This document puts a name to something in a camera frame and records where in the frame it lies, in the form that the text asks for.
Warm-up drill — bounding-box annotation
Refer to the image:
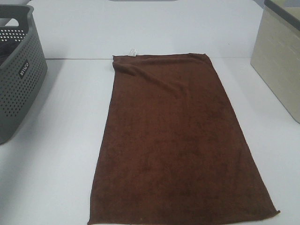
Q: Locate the brown towel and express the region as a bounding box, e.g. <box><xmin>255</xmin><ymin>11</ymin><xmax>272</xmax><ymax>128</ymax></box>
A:
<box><xmin>89</xmin><ymin>53</ymin><xmax>279</xmax><ymax>225</ymax></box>

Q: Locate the grey perforated plastic basket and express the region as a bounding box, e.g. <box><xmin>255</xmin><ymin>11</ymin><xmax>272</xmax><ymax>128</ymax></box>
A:
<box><xmin>0</xmin><ymin>4</ymin><xmax>47</xmax><ymax>143</ymax></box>

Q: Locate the beige plastic bin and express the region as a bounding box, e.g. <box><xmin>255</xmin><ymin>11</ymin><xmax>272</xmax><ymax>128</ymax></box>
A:
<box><xmin>250</xmin><ymin>0</ymin><xmax>300</xmax><ymax>122</ymax></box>

